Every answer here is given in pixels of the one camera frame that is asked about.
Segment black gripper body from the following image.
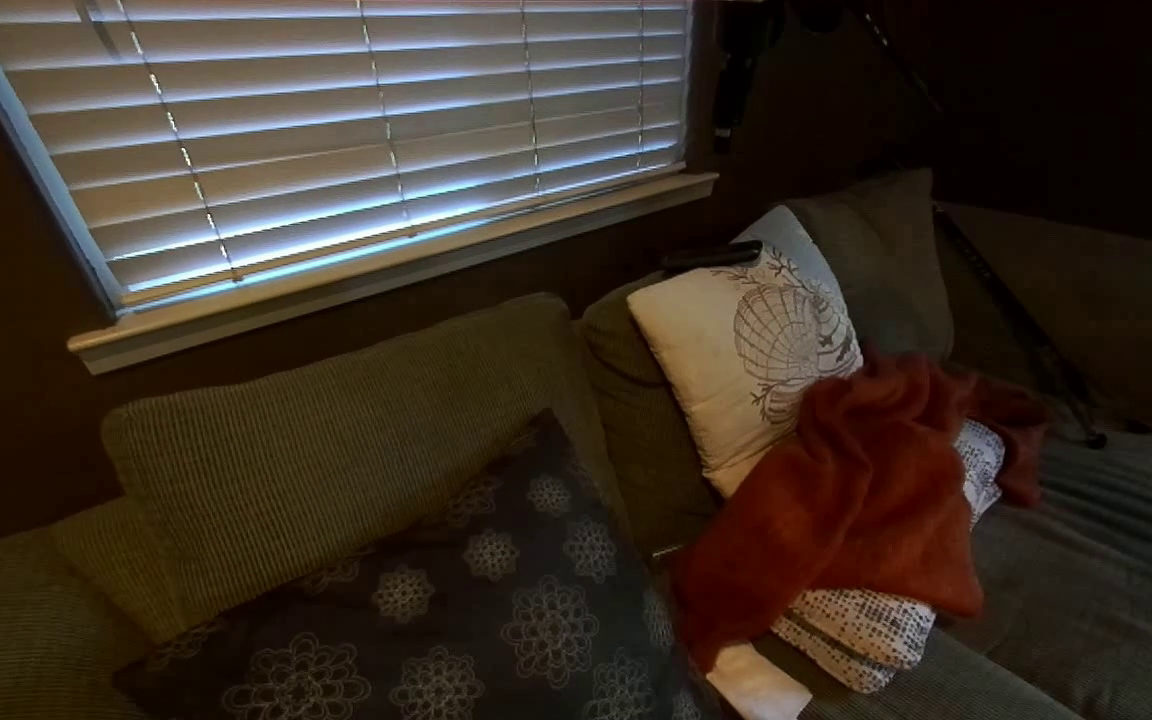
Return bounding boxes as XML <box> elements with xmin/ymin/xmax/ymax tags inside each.
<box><xmin>706</xmin><ymin>0</ymin><xmax>783</xmax><ymax>151</ymax></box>

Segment rust red blanket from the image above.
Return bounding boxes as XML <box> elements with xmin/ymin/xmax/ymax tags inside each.
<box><xmin>664</xmin><ymin>351</ymin><xmax>1060</xmax><ymax>670</ymax></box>

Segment grey sofa back cushion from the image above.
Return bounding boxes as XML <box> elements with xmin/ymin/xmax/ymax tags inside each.
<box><xmin>572</xmin><ymin>164</ymin><xmax>960</xmax><ymax>555</ymax></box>

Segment white pillow with printed motif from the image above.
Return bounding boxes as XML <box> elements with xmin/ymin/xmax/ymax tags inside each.
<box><xmin>625</xmin><ymin>199</ymin><xmax>873</xmax><ymax>505</ymax></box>

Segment black tripod stand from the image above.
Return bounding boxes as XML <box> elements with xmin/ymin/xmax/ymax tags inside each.
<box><xmin>932</xmin><ymin>204</ymin><xmax>1152</xmax><ymax>450</ymax></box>

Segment white window blinds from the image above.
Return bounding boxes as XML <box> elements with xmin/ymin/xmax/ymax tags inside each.
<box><xmin>0</xmin><ymin>0</ymin><xmax>698</xmax><ymax>323</ymax></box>

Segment wooden window sill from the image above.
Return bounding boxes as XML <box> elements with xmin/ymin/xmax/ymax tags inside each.
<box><xmin>64</xmin><ymin>169</ymin><xmax>723</xmax><ymax>378</ymax></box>

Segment plain green sofa back cushion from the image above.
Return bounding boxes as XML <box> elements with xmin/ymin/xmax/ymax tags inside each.
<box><xmin>101</xmin><ymin>291</ymin><xmax>628</xmax><ymax>633</ymax></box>

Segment white black-dotted pillow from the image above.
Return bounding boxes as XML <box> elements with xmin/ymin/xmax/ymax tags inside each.
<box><xmin>767</xmin><ymin>417</ymin><xmax>1012</xmax><ymax>698</ymax></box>

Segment dark floral patterned pillow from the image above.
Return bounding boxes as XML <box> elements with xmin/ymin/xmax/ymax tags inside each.
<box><xmin>112</xmin><ymin>406</ymin><xmax>728</xmax><ymax>720</ymax></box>

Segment white patterned cloth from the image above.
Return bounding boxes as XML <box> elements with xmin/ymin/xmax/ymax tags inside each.
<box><xmin>698</xmin><ymin>641</ymin><xmax>817</xmax><ymax>720</ymax></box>

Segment grey-green fabric sofa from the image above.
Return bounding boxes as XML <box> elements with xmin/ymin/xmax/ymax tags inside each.
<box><xmin>0</xmin><ymin>164</ymin><xmax>1152</xmax><ymax>720</ymax></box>

